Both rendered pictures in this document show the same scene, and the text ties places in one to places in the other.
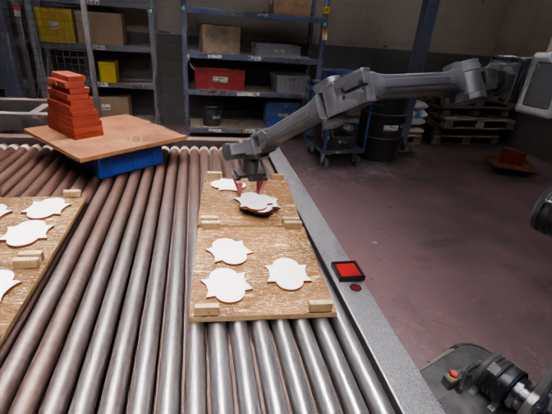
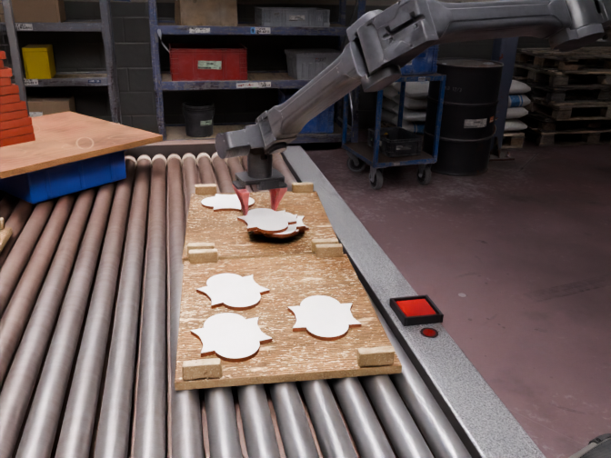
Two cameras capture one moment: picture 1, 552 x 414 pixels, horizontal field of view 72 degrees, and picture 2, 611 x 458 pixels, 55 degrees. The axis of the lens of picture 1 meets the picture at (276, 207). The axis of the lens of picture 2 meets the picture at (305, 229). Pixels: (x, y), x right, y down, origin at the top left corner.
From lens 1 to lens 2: 10 cm
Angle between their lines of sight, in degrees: 4
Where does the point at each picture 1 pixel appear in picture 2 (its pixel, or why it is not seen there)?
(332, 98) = (374, 44)
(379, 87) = (442, 21)
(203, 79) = (183, 65)
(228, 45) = (220, 14)
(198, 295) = (188, 352)
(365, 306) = (445, 357)
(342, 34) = not seen: outside the picture
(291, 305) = (331, 358)
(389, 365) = (486, 435)
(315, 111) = (351, 65)
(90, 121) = (15, 119)
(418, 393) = not seen: outside the picture
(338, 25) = not seen: outside the picture
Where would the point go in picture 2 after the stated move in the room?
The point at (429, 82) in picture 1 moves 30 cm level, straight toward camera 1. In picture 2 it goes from (515, 14) to (505, 24)
